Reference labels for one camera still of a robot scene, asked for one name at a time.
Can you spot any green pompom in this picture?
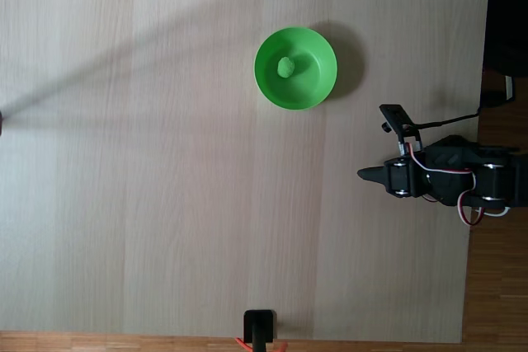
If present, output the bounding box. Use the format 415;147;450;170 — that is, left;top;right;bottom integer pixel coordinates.
276;56;296;78

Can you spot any green plastic bowl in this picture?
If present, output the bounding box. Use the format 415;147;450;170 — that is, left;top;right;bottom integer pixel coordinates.
253;26;338;111

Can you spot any black box with white strip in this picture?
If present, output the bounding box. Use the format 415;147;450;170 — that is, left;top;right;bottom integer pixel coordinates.
480;74;517;108

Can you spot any black table clamp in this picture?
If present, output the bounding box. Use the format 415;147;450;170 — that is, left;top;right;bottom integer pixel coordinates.
243;309;276;352

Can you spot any white red servo cable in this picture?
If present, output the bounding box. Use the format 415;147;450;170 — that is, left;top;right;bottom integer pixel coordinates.
408;142;483;228

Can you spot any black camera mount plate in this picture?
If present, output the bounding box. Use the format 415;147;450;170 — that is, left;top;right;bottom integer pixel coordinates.
379;103;422;154

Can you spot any black camera cable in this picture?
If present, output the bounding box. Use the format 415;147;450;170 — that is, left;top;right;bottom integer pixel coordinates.
412;100;483;129

